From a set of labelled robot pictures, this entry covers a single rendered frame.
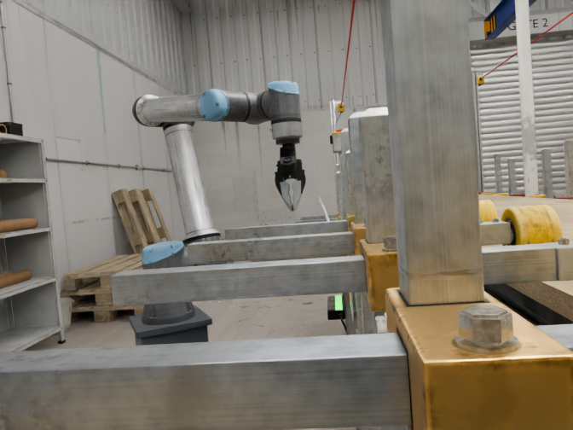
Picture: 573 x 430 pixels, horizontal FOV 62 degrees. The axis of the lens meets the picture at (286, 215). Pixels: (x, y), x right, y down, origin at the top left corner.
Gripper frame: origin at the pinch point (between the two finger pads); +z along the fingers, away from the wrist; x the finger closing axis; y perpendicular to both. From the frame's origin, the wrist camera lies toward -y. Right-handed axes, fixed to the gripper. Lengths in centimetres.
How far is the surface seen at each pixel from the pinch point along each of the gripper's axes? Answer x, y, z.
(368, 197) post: -13, -93, -4
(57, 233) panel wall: 237, 287, 18
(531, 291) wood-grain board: -33, -81, 10
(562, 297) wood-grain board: -33, -89, 8
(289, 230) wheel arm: -1.8, -46.2, 2.9
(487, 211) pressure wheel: -39, -49, 2
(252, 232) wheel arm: 5.5, -46.0, 2.8
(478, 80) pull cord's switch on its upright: -133, 234, -76
